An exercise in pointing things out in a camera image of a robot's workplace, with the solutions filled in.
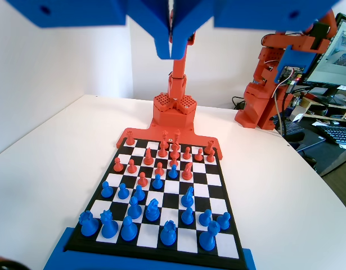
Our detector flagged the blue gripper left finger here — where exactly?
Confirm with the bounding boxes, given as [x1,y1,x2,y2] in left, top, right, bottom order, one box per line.
[124,0,173,60]

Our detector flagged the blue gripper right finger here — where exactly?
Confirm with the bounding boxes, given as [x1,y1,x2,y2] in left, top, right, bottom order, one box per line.
[172,0,215,60]

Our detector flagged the group of blue chess pieces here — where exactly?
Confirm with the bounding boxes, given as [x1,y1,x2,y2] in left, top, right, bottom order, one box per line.
[43,227,257,270]

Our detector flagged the orange bishop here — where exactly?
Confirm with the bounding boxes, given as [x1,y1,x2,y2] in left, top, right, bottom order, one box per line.
[158,139,168,158]
[169,142,181,160]

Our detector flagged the black computer monitor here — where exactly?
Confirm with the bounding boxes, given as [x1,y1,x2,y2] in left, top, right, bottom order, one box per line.
[303,12,346,88]

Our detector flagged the black flat device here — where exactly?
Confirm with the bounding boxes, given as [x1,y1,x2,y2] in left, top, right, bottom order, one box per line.
[284,119,306,136]

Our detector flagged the wooden monitor shelf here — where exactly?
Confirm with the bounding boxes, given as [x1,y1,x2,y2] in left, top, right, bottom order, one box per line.
[298,94,346,116]

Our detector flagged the black white chessboard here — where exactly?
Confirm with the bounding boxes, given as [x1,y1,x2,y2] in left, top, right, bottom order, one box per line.
[62,137,248,261]

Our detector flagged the blue knight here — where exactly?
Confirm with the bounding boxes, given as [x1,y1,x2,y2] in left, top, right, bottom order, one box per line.
[145,198,161,222]
[180,186,195,208]

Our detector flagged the black keyboard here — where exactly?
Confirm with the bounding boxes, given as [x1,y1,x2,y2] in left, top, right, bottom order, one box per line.
[315,124,346,146]

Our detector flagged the blue bishop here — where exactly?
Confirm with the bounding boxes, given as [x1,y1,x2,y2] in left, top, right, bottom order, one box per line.
[120,215,139,242]
[127,196,142,220]

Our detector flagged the dark desk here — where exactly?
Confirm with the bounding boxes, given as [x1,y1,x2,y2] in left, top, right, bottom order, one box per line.
[282,92,346,178]

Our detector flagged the blue rook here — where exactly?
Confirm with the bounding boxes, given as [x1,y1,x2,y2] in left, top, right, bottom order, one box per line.
[78,210,100,237]
[160,220,178,245]

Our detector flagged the blurry black red object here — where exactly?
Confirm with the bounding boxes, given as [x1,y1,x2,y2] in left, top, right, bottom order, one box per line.
[0,255,30,270]

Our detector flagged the blue controller board bracket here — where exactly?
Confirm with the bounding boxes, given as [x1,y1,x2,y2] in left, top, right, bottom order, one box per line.
[277,44,317,85]

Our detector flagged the white grey cable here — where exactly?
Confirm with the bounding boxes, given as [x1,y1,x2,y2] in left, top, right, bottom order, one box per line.
[269,75,296,136]

